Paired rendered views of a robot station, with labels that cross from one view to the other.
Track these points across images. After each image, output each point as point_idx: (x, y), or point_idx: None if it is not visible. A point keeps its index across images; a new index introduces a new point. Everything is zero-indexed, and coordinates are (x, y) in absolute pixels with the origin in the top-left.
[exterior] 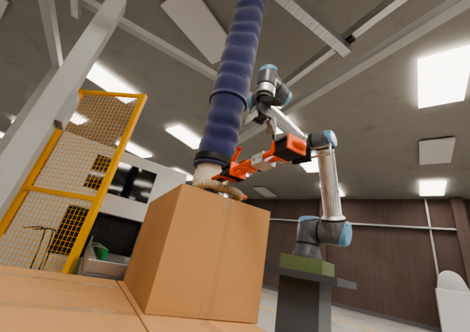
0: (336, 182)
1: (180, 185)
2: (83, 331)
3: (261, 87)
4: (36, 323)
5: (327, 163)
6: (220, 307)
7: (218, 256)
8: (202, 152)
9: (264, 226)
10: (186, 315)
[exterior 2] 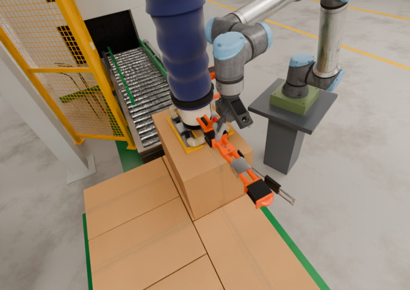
0: (337, 43)
1: (181, 179)
2: (181, 258)
3: (224, 91)
4: (164, 260)
5: (331, 26)
6: (229, 198)
7: (221, 188)
8: (177, 102)
9: (249, 160)
10: (213, 209)
